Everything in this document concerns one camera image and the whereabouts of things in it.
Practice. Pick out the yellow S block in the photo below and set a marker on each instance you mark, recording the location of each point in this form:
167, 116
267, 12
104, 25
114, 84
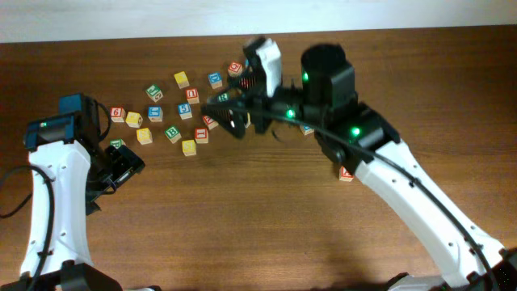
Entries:
144, 136
189, 148

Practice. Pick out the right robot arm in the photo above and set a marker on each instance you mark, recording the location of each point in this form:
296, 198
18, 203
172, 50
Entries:
362, 141

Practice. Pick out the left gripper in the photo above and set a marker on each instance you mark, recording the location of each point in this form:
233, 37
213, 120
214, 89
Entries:
122, 164

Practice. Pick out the blue D block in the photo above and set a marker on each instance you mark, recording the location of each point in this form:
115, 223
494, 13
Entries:
215, 80

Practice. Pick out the red I block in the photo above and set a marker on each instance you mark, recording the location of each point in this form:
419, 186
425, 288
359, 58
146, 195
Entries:
201, 136

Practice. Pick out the blue 5 block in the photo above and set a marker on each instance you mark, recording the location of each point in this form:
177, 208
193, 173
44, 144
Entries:
184, 110

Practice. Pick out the red A block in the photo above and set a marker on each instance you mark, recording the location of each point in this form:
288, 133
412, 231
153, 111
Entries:
344, 175

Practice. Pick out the blue block left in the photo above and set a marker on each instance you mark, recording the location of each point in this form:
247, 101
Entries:
155, 114

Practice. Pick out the green R block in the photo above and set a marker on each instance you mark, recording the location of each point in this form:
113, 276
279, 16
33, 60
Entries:
223, 97

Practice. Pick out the yellow block top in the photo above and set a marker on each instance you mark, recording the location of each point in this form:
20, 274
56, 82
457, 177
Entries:
181, 79

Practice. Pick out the green B block far left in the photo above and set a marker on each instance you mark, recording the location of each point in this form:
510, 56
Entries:
117, 143

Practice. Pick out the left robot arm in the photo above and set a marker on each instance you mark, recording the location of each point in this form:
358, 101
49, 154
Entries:
69, 173

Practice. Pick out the red 6 block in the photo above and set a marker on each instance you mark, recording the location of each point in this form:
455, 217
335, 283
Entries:
117, 114

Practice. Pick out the red U block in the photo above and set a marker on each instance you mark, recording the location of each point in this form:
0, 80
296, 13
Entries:
192, 96

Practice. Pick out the green J block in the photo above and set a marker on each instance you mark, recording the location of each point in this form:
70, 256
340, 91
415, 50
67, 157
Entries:
154, 92

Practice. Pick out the blue block right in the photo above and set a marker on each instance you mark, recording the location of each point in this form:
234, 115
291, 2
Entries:
306, 130

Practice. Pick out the green b block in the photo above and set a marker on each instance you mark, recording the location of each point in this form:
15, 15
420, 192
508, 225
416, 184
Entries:
173, 134
117, 143

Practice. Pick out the red K block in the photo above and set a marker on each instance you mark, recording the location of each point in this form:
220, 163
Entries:
209, 122

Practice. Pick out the red C block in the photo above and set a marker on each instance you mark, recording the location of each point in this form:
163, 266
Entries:
235, 69

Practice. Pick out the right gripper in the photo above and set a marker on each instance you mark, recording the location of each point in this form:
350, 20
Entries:
257, 85

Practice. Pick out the yellow block far left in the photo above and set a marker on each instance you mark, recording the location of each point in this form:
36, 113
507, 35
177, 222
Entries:
134, 120

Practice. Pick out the red Y block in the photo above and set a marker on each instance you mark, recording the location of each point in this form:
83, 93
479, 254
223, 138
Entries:
244, 83

